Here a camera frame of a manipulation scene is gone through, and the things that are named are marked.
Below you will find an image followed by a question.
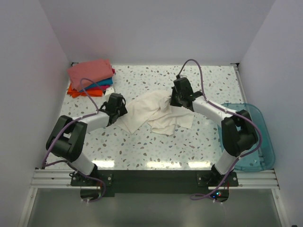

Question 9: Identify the white t-shirt with red print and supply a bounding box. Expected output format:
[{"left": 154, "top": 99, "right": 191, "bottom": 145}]
[{"left": 115, "top": 90, "right": 194, "bottom": 136}]

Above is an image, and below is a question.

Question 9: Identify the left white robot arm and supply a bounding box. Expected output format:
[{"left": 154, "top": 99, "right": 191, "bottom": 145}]
[{"left": 46, "top": 93, "right": 127, "bottom": 185}]

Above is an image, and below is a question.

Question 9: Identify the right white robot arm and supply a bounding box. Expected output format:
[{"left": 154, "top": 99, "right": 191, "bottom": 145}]
[{"left": 170, "top": 76, "right": 262, "bottom": 186}]

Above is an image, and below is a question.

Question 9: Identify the blue folded t-shirt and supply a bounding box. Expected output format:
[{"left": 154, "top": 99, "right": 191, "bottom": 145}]
[{"left": 85, "top": 77, "right": 113, "bottom": 90}]

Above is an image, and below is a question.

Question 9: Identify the pink folded t-shirt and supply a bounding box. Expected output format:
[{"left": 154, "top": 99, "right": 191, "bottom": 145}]
[{"left": 67, "top": 59, "right": 114, "bottom": 91}]

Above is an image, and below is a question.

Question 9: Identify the orange folded t-shirt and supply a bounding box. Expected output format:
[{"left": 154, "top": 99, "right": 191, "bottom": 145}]
[{"left": 67, "top": 84, "right": 104, "bottom": 98}]

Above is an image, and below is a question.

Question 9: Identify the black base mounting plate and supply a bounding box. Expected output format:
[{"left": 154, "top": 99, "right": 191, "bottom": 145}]
[{"left": 69, "top": 170, "right": 239, "bottom": 201}]

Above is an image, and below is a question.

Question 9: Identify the teal translucent plastic bin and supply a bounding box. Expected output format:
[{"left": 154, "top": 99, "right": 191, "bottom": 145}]
[{"left": 217, "top": 102, "right": 276, "bottom": 172}]

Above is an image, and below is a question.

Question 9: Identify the aluminium frame rail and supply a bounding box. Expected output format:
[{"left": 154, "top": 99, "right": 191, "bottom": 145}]
[{"left": 30, "top": 169, "right": 279, "bottom": 189}]

